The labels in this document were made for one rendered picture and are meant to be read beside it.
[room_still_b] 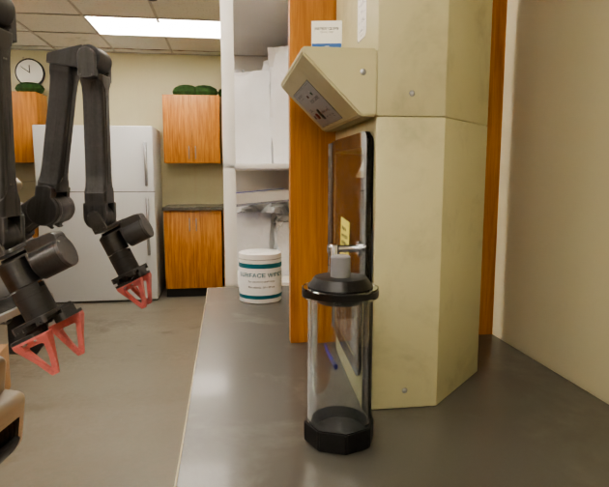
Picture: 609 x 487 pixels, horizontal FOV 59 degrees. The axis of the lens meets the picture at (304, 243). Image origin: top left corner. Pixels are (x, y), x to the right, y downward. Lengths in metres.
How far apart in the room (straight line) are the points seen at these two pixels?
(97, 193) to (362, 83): 0.79
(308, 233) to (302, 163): 0.15
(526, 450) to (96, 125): 1.14
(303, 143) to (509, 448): 0.72
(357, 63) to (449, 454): 0.58
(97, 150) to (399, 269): 0.84
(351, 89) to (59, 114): 0.83
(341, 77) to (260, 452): 0.55
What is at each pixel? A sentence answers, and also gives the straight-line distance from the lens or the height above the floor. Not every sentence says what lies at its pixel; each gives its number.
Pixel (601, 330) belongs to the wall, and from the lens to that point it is 1.11.
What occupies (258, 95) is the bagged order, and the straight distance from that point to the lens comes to 2.23.
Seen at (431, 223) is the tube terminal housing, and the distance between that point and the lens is 0.88.
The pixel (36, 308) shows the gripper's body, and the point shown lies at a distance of 1.04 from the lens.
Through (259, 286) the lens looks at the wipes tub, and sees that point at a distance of 1.60.
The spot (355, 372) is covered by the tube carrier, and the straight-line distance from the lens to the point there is 0.76.
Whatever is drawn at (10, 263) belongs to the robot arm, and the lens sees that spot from 1.04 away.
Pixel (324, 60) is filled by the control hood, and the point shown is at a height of 1.49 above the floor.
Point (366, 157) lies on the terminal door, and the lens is 0.85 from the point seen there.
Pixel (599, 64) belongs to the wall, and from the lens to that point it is 1.14.
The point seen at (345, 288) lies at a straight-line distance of 0.72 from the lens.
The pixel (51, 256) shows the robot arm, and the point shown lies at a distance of 1.01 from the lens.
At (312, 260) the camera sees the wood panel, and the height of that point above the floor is 1.13.
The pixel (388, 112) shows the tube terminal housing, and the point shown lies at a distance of 0.86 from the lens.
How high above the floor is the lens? 1.32
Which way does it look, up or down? 7 degrees down
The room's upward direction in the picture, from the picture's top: straight up
